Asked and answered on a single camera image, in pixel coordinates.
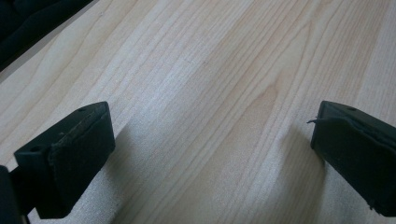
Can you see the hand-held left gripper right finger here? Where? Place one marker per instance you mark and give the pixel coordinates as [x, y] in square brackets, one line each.
[358, 155]

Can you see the dark cloth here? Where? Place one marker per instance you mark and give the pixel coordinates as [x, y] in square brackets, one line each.
[28, 21]

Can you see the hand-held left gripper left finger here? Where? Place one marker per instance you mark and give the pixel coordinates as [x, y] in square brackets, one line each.
[77, 161]

